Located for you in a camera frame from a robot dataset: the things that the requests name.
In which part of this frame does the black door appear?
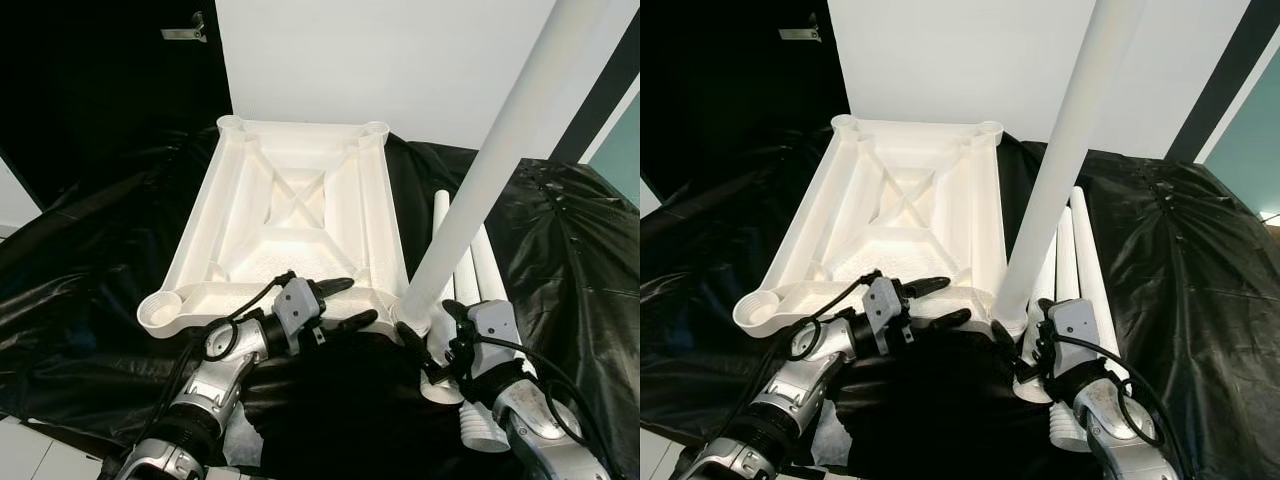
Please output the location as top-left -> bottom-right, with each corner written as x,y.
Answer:
640,0 -> 849,201
0,0 -> 233,201

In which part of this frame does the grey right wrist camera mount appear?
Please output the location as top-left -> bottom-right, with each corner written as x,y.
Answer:
1048,298 -> 1106,371
466,298 -> 523,371

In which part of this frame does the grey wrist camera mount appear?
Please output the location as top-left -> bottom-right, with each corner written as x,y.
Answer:
272,278 -> 321,336
862,276 -> 909,336
466,298 -> 523,371
1048,298 -> 1106,371

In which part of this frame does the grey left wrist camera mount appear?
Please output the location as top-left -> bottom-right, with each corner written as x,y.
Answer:
272,278 -> 321,336
862,276 -> 909,336

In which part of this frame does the black wall strip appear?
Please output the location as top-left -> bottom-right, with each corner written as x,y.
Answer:
550,10 -> 641,169
1164,0 -> 1280,166

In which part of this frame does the silver metal door handle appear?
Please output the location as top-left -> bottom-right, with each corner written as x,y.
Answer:
162,12 -> 208,43
780,12 -> 823,43

